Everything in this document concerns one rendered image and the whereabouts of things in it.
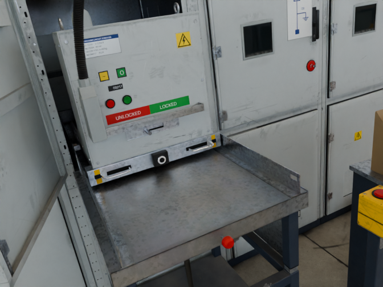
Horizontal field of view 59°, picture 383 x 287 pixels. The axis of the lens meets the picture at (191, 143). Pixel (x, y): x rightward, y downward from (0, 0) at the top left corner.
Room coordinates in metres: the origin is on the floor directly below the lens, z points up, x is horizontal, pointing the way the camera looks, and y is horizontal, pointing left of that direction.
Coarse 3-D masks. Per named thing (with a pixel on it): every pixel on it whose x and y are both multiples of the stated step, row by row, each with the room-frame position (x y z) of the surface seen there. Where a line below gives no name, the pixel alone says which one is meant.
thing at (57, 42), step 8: (168, 16) 1.24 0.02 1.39; (104, 24) 1.16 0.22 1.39; (112, 24) 1.17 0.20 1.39; (200, 24) 1.29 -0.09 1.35; (56, 32) 1.10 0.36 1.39; (64, 32) 1.11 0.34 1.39; (56, 40) 1.18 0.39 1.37; (56, 48) 1.27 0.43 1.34; (64, 64) 1.12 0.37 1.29; (64, 72) 1.20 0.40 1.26; (64, 80) 1.30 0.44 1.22; (72, 96) 1.14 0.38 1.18; (208, 96) 1.29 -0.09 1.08; (72, 104) 1.23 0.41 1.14; (80, 120) 1.10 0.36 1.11; (80, 128) 1.17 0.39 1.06; (80, 136) 1.26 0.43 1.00; (80, 144) 1.38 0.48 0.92; (88, 152) 1.10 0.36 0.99; (88, 160) 1.19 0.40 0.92
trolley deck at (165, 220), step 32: (192, 160) 1.22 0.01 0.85; (224, 160) 1.18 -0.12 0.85; (128, 192) 1.03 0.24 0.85; (160, 192) 1.00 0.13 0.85; (192, 192) 0.97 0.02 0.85; (224, 192) 0.94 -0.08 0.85; (256, 192) 0.92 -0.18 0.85; (96, 224) 0.86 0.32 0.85; (128, 224) 0.84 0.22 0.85; (160, 224) 0.82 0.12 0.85; (192, 224) 0.80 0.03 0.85; (224, 224) 0.78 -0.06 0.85; (256, 224) 0.81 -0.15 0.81; (160, 256) 0.69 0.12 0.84; (192, 256) 0.73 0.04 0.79
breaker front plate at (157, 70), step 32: (96, 32) 1.14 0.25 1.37; (128, 32) 1.18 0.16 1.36; (160, 32) 1.23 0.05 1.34; (192, 32) 1.27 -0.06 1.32; (96, 64) 1.14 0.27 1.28; (128, 64) 1.18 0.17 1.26; (160, 64) 1.22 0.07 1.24; (192, 64) 1.27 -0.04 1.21; (160, 96) 1.21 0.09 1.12; (192, 96) 1.26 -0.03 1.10; (160, 128) 1.20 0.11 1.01; (192, 128) 1.25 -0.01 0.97; (96, 160) 1.11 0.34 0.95
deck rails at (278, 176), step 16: (224, 144) 1.27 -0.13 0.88; (240, 144) 1.16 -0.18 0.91; (240, 160) 1.16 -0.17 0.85; (256, 160) 1.07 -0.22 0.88; (256, 176) 1.02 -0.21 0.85; (272, 176) 0.99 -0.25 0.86; (288, 176) 0.91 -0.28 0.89; (96, 192) 1.06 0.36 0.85; (288, 192) 0.88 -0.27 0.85; (96, 208) 0.95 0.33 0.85; (112, 224) 0.85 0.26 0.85; (112, 240) 0.71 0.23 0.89; (128, 256) 0.69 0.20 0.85
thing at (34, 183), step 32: (0, 0) 1.13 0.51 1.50; (0, 32) 1.13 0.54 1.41; (0, 64) 1.05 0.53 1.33; (32, 64) 1.24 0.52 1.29; (0, 96) 0.98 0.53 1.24; (32, 96) 1.23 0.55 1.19; (0, 128) 0.92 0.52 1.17; (32, 128) 1.14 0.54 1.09; (0, 160) 0.86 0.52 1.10; (32, 160) 1.05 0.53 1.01; (0, 192) 0.80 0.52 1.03; (32, 192) 0.97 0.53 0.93; (0, 224) 0.75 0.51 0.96; (32, 224) 0.90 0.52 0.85; (0, 256) 0.65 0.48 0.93
